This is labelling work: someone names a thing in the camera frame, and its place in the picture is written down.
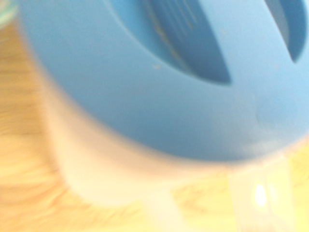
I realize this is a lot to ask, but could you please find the translucent pitcher with blue lid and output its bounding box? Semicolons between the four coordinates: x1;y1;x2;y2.
18;0;309;232

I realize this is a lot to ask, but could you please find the clear faceted drinking glass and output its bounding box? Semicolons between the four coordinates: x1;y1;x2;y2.
0;0;19;28

